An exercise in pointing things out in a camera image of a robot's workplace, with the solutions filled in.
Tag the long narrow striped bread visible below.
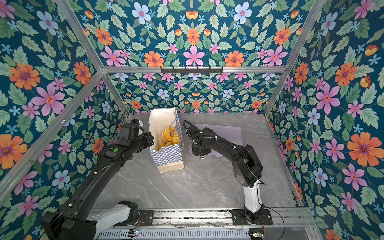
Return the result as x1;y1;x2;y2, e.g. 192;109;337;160
159;142;167;149

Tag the lavender plastic tray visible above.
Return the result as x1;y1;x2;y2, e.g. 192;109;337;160
195;124;244;146

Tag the checkered paper bread bag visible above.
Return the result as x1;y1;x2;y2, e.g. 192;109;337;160
144;108;185;173

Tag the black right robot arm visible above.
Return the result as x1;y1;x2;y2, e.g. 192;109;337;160
183;120;264;225

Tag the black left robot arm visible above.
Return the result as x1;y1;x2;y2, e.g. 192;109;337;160
41;119;154;240

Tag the black hook rail bracket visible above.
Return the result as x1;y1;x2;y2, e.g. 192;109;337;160
160;67;224;74

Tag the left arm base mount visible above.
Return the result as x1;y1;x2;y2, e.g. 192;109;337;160
115;201;155;227

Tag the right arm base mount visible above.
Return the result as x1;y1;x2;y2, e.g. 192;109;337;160
230;204;273;226

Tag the white perforated cable duct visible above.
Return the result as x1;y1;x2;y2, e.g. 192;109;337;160
95;228;251;240

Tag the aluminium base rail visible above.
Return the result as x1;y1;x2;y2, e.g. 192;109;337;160
110;207;318;230

